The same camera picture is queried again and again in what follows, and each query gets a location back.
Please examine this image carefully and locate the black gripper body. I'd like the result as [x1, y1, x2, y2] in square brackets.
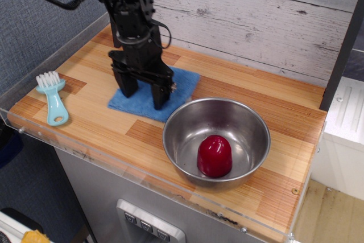
[109, 37, 176, 93]

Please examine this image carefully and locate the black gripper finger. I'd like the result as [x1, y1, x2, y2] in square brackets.
[151, 84, 171, 110]
[114, 71, 138, 97]

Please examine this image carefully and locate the blue microfiber cloth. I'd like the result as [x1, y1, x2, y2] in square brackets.
[107, 67, 200, 122]

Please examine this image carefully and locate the stainless steel bowl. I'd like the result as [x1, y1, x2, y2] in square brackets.
[163, 98, 271, 192]

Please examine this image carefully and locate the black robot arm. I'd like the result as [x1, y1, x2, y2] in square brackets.
[101, 0, 176, 110]

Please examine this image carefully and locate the light blue scrub brush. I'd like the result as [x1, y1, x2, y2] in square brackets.
[36, 71, 69, 126]

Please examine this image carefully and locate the red toy pepper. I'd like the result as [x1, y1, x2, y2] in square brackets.
[197, 135, 233, 178]

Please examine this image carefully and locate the clear acrylic table guard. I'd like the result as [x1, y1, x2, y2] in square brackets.
[1, 103, 326, 242]

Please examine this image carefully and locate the silver button control panel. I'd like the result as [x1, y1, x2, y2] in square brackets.
[116, 199, 186, 242]

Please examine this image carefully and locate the yellow object bottom left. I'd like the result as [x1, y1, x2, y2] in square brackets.
[21, 230, 51, 243]

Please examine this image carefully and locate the white appliance at right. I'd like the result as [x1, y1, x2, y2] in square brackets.
[311, 77, 363, 200]

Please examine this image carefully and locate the dark right vertical post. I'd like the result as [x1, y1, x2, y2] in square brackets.
[319, 0, 363, 111]

